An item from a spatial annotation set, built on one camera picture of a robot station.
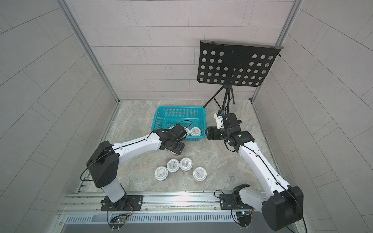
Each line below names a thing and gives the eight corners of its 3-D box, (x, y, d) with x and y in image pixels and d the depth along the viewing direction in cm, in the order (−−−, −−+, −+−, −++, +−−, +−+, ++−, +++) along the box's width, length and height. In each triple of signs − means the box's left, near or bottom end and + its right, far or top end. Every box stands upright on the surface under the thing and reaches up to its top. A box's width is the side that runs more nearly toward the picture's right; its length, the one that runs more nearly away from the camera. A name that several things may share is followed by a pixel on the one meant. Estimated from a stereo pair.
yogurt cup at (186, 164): (179, 170, 83) (178, 166, 78) (183, 160, 87) (183, 155, 82) (189, 174, 82) (189, 170, 76) (193, 164, 86) (193, 160, 80)
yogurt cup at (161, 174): (156, 182, 79) (153, 178, 74) (158, 170, 83) (155, 166, 78) (168, 182, 79) (166, 179, 74) (169, 171, 83) (167, 166, 78)
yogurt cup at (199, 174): (193, 183, 79) (193, 179, 74) (193, 171, 83) (193, 167, 78) (205, 183, 79) (206, 179, 74) (205, 171, 83) (206, 167, 78)
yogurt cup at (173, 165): (167, 174, 81) (166, 171, 76) (168, 163, 85) (167, 158, 80) (178, 174, 81) (178, 171, 76) (179, 163, 85) (178, 158, 81)
